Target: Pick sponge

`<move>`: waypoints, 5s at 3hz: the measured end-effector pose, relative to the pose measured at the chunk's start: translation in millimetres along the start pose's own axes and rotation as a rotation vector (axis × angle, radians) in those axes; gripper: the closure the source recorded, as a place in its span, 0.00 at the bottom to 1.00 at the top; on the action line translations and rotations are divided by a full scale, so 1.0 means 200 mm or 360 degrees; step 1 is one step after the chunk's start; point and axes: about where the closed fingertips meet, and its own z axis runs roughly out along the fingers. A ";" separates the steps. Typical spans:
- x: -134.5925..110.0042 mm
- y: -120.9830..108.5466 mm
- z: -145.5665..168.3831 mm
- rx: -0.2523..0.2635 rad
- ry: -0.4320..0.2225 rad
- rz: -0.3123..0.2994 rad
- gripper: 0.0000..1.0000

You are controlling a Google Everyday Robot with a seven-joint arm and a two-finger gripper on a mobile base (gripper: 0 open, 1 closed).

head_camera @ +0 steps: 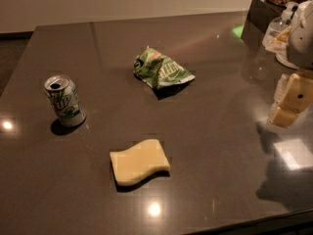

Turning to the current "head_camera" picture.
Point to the yellow sponge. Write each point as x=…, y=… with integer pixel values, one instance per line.
x=137, y=163

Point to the dark shelf unit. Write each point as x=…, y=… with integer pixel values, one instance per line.
x=259, y=15

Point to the clear plastic jar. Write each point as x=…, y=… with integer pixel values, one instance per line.
x=277, y=33

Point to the crumpled green chip bag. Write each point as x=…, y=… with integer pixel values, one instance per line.
x=159, y=71

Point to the green white soda can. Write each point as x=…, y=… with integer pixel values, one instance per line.
x=62, y=94

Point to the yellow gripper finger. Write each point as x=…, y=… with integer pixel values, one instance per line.
x=281, y=87
x=297, y=97

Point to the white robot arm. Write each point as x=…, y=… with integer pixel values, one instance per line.
x=294, y=47

